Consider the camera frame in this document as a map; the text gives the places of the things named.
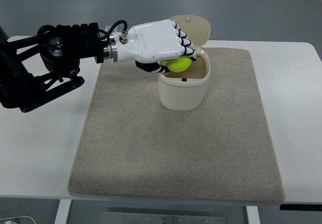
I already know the yellow tennis ball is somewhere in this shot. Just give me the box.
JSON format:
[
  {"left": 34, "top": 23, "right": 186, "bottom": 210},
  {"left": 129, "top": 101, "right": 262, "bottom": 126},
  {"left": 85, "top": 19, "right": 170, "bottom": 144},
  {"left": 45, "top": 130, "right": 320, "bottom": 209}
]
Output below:
[{"left": 164, "top": 56, "right": 192, "bottom": 72}]

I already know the white table leg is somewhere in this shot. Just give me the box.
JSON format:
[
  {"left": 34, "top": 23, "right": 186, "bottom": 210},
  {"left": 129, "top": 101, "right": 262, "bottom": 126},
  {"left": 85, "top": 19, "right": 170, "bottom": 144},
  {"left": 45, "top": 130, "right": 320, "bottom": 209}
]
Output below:
[
  {"left": 246, "top": 206, "right": 261, "bottom": 224},
  {"left": 54, "top": 199, "right": 72, "bottom": 224}
]

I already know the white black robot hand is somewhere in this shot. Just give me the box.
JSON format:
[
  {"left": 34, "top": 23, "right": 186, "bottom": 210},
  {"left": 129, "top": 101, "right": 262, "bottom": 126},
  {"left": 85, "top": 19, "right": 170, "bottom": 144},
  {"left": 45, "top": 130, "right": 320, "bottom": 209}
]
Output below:
[{"left": 108, "top": 19, "right": 196, "bottom": 73}]

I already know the white right table leg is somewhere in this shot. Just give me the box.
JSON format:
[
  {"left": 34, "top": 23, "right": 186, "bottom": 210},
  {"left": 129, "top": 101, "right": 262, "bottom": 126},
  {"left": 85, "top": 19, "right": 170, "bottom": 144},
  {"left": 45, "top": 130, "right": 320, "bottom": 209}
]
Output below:
[{"left": 246, "top": 206, "right": 261, "bottom": 224}]

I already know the white left table leg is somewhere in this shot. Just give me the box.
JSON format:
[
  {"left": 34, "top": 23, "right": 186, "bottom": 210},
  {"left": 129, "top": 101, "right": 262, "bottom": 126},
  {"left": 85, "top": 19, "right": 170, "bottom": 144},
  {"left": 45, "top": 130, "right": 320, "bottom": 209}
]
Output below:
[{"left": 54, "top": 199, "right": 72, "bottom": 224}]

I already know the grey felt mat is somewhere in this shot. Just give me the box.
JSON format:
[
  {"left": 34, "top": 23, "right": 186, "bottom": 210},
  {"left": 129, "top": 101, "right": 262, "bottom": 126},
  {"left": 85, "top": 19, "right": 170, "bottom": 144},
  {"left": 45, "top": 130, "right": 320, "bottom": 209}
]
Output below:
[{"left": 68, "top": 48, "right": 285, "bottom": 205}]

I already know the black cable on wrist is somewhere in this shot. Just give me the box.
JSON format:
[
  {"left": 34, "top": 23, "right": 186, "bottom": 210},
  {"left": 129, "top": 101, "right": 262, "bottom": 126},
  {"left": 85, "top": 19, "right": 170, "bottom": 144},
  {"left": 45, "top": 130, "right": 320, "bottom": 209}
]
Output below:
[{"left": 99, "top": 20, "right": 129, "bottom": 42}]

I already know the grey metal base plate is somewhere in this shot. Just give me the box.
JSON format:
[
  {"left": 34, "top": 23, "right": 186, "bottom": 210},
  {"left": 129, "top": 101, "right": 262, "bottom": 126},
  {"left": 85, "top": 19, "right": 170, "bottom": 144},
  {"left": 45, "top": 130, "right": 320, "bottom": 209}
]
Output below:
[{"left": 100, "top": 212, "right": 227, "bottom": 224}]

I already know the cream bin with flip lid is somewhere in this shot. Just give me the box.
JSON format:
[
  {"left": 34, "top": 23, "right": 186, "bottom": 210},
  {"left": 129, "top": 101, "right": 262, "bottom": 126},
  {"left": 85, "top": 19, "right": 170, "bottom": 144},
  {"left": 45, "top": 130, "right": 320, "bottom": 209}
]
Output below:
[{"left": 158, "top": 15, "right": 211, "bottom": 111}]

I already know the white device on floor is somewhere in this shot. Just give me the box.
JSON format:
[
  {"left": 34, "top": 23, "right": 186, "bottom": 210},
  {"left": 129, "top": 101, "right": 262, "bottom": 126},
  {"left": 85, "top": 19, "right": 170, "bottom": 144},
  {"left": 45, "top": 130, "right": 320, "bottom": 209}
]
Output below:
[{"left": 1, "top": 215, "right": 37, "bottom": 224}]

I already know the black desk control panel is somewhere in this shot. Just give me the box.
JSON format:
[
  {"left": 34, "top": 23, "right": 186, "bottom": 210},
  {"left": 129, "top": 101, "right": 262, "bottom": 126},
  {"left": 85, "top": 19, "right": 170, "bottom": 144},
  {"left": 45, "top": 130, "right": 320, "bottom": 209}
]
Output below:
[{"left": 279, "top": 204, "right": 322, "bottom": 211}]

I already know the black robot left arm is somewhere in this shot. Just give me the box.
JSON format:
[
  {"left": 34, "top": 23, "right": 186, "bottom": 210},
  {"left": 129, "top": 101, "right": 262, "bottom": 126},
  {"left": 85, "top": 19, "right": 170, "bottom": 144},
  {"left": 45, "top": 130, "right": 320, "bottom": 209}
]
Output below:
[{"left": 1, "top": 19, "right": 196, "bottom": 113}]

